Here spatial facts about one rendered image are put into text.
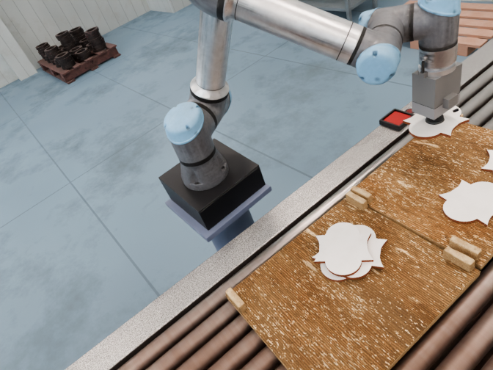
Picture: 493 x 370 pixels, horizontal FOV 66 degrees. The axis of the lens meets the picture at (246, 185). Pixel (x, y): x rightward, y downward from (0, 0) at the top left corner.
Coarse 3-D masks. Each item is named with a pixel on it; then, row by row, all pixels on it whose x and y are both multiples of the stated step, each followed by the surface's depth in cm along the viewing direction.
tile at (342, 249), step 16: (336, 224) 91; (352, 224) 89; (320, 240) 88; (336, 240) 87; (352, 240) 86; (320, 256) 85; (336, 256) 84; (352, 256) 83; (368, 256) 81; (336, 272) 81; (352, 272) 80
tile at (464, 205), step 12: (456, 192) 89; (468, 192) 88; (480, 192) 87; (492, 192) 86; (444, 204) 88; (456, 204) 87; (468, 204) 86; (480, 204) 85; (492, 204) 84; (456, 216) 85; (468, 216) 84; (480, 216) 83; (492, 216) 82
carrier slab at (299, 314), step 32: (320, 224) 95; (384, 224) 90; (288, 256) 91; (384, 256) 83; (416, 256) 81; (256, 288) 87; (288, 288) 84; (320, 288) 82; (352, 288) 80; (384, 288) 78; (416, 288) 76; (448, 288) 74; (256, 320) 81; (288, 320) 79; (320, 320) 77; (352, 320) 75; (384, 320) 73; (416, 320) 71; (288, 352) 74; (320, 352) 72; (352, 352) 70; (384, 352) 69
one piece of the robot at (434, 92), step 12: (420, 72) 83; (432, 72) 82; (444, 72) 81; (456, 72) 83; (420, 84) 85; (432, 84) 82; (444, 84) 83; (456, 84) 85; (420, 96) 87; (432, 96) 84; (444, 96) 85; (456, 96) 85; (420, 108) 89; (432, 108) 86; (444, 108) 87
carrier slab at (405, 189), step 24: (408, 144) 108; (432, 144) 105; (456, 144) 102; (480, 144) 100; (384, 168) 103; (408, 168) 101; (432, 168) 98; (456, 168) 96; (480, 168) 94; (384, 192) 97; (408, 192) 95; (432, 192) 92; (384, 216) 92; (408, 216) 89; (432, 216) 87; (432, 240) 83; (480, 240) 80; (480, 264) 76
